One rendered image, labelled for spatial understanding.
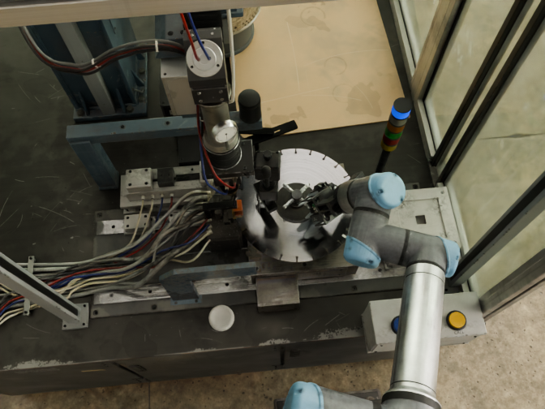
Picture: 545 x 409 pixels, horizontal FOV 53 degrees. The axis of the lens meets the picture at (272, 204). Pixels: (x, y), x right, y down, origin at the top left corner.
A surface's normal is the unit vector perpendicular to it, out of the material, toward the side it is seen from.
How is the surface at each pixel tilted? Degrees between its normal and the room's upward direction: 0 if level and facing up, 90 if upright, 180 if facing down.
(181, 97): 90
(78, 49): 90
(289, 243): 0
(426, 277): 17
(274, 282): 0
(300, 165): 0
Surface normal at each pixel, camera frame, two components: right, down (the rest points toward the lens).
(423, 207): -0.01, -0.40
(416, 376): -0.05, -0.66
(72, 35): 0.09, 0.91
